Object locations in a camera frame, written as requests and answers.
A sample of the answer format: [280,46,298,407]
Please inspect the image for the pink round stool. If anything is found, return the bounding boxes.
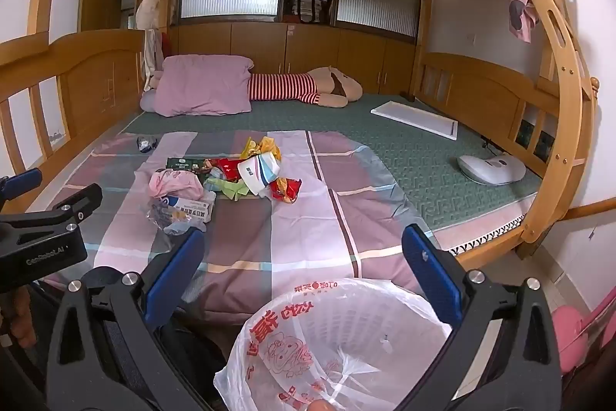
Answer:
[551,286,616,373]

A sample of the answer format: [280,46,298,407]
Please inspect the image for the person's left hand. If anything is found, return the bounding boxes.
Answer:
[0,288,32,347]

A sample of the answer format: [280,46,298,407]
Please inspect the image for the red orange snack wrapper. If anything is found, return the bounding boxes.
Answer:
[269,176,303,203]

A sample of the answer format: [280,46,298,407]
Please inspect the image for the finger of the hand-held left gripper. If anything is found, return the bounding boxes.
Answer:
[0,168,43,202]
[26,183,103,225]

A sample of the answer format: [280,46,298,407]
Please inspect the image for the pink crumpled cloth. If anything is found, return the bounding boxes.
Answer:
[148,169,205,200]

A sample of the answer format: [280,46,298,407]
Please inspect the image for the pink pillow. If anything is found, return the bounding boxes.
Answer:
[141,55,255,117]

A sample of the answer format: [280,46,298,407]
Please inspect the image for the white striped paper cup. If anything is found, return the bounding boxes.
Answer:
[239,152,282,196]

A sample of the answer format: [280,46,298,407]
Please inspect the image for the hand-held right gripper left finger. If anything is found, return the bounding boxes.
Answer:
[45,225,208,411]

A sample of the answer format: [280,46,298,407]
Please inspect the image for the green wrapper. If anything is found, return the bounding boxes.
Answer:
[204,177,251,202]

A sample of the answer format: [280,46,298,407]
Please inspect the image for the wooden bunk ladder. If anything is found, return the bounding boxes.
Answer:
[500,0,602,258]

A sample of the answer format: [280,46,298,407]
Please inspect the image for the dark green box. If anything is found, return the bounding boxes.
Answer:
[166,157,213,173]

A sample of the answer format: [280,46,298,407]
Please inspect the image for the white bin with plastic bag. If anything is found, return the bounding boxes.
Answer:
[214,278,454,411]

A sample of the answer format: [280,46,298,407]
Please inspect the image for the yellow orange snack wrapper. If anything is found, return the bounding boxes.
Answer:
[243,136,282,161]

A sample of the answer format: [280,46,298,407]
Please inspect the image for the white hanging cloth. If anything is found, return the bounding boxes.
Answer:
[142,28,168,91]

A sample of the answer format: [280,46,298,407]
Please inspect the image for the wooden bunk bed frame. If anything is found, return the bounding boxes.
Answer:
[0,0,602,258]

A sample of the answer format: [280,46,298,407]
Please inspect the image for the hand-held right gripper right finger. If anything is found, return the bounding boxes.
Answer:
[395,223,564,411]

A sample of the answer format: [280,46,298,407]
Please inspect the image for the white handheld appliance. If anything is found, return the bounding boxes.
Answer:
[456,152,527,186]

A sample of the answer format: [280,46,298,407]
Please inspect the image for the green mattress pad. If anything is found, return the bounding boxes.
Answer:
[103,93,544,231]

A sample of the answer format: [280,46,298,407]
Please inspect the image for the white flat board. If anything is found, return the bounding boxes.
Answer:
[370,100,460,141]

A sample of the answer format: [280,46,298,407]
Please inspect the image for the plaid blanket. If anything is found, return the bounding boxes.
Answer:
[45,129,439,325]

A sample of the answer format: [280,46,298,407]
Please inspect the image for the striped plush toy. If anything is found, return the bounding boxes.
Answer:
[248,65,364,108]

